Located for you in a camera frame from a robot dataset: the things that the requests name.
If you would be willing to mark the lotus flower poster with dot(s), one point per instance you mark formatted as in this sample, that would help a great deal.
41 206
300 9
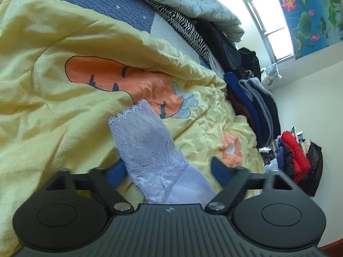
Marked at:
313 24

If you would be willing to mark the red puffer jacket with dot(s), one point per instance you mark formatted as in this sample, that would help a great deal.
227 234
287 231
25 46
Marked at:
300 162

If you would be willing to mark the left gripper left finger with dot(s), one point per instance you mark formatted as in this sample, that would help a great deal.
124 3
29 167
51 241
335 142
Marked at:
104 184

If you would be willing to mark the window with grey frame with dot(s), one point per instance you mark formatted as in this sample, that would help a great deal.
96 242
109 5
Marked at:
272 27

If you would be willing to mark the lavender long sleeve sweater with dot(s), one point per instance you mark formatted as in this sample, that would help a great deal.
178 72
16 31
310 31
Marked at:
152 160

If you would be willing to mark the yellow cartoon print quilt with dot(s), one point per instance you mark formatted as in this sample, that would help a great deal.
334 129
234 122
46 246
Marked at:
66 70

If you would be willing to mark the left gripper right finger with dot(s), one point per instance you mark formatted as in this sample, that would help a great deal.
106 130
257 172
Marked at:
234 183

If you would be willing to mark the folded dark clothes stack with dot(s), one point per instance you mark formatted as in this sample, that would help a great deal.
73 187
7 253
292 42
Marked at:
242 75

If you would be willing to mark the dark clothes heap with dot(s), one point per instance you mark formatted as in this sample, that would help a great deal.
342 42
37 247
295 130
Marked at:
277 156

